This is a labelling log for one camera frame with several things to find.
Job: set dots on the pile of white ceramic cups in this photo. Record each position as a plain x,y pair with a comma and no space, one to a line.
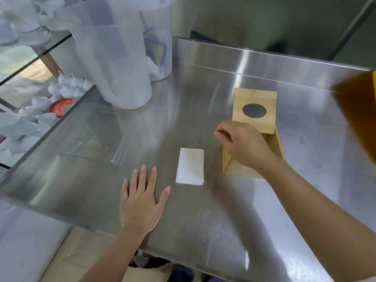
26,23

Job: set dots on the person's right hand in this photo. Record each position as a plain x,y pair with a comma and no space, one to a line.
246,145

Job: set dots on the dark shoe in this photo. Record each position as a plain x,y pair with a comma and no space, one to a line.
149,261
179,275

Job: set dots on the wooden shelf support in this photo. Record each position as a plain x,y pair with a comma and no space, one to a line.
48,61

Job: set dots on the person's left forearm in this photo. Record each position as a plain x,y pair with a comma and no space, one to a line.
114,255

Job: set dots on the person's right forearm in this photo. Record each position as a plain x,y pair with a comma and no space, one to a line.
317,226

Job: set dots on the wooden napkin box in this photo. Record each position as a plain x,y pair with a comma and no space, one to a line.
236,169

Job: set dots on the red ceramic dish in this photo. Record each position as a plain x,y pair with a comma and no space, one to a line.
60,106

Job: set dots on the person's left hand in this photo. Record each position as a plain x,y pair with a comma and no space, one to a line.
139,208

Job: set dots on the person's left middle finger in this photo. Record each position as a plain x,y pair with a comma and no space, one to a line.
143,179

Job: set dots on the brown yellow container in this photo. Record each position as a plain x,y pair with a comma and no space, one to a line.
360,114

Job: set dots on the wooden lid with oval hole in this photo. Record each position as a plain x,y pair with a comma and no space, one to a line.
266,98

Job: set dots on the clear plastic container with scoop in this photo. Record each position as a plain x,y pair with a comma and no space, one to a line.
161,32

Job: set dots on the person's left thumb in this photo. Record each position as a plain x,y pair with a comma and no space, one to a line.
163,198

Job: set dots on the large clear plastic container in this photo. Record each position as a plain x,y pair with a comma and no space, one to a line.
114,55

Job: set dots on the stack of white napkins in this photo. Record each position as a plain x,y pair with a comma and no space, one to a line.
190,167

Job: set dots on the person's right fingers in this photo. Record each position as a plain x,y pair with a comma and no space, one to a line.
224,132

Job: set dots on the pile of white ceramic dishes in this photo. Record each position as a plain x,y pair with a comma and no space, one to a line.
26,126

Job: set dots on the person's left little finger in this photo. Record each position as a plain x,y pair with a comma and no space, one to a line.
125,189

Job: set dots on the blue plastic scoop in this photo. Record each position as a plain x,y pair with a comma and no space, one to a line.
160,46

